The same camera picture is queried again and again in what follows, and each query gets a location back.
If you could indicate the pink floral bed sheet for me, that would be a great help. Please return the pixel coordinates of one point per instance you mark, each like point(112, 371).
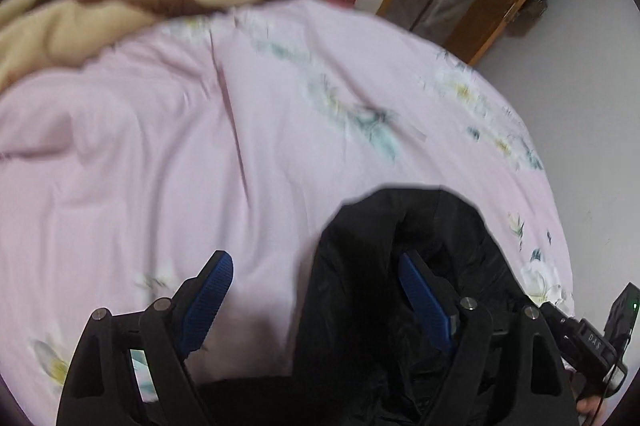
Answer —
point(242, 132)

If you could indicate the black puffer jacket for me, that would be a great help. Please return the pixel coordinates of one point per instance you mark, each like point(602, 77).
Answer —
point(360, 356)

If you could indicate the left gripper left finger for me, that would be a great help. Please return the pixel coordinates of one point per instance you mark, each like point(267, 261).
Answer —
point(100, 386)

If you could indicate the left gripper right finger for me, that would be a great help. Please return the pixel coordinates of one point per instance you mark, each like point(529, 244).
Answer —
point(532, 387)

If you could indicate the person right hand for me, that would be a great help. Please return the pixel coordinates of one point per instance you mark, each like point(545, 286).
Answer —
point(591, 410)

